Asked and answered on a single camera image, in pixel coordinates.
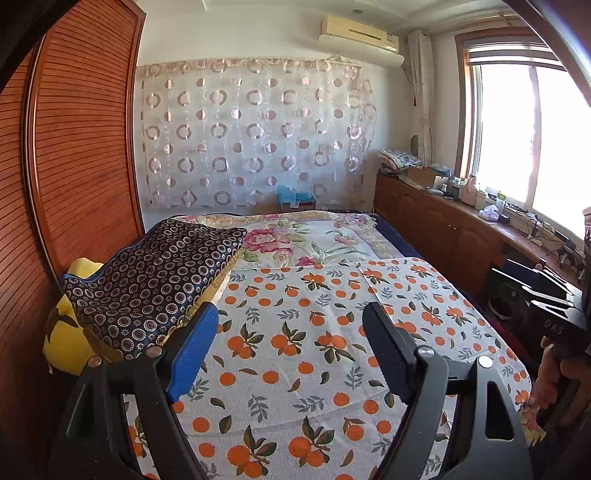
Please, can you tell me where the blue box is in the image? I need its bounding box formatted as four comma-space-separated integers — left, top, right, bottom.
277, 185, 317, 213

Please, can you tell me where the navy blue blanket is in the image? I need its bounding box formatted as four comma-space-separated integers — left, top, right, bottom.
369, 212, 422, 259

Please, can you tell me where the white air conditioner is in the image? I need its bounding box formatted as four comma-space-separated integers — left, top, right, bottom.
318, 15, 405, 69

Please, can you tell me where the wooden slatted wardrobe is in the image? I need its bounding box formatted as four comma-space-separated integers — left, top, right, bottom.
0, 0, 147, 480

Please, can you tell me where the sheer circle-patterned curtain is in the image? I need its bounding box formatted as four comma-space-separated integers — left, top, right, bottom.
136, 56, 377, 213

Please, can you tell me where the person's right hand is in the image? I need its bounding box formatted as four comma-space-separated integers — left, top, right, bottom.
531, 337, 583, 417

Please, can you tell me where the orange fruit print sheet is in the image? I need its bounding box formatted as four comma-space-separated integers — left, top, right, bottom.
124, 257, 548, 480

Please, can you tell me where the wooden framed window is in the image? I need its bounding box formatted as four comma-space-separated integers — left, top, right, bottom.
455, 28, 591, 241

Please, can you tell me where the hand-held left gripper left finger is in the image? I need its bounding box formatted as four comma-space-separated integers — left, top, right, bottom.
46, 301, 219, 480

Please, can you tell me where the long wooden cabinet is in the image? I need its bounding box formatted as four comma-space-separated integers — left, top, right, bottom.
373, 172, 585, 301

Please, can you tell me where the yellow plush pillow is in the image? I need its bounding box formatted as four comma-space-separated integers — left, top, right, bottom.
44, 257, 122, 376

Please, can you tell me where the navy patterned shirt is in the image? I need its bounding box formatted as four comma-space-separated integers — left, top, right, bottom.
62, 218, 247, 361

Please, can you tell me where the cardboard box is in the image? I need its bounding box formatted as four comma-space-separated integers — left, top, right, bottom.
406, 166, 439, 185

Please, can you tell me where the stack of folded cloths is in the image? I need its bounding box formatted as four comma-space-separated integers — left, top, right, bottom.
379, 148, 423, 175

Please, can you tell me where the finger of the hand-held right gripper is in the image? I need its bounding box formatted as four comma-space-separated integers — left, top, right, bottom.
505, 270, 583, 309

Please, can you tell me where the white window curtain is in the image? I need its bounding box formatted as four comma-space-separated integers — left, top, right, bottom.
407, 30, 437, 162

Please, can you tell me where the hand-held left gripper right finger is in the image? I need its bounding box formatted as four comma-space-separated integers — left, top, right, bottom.
361, 301, 534, 480

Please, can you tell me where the floral blanket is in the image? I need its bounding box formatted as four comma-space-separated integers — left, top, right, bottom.
173, 212, 407, 271

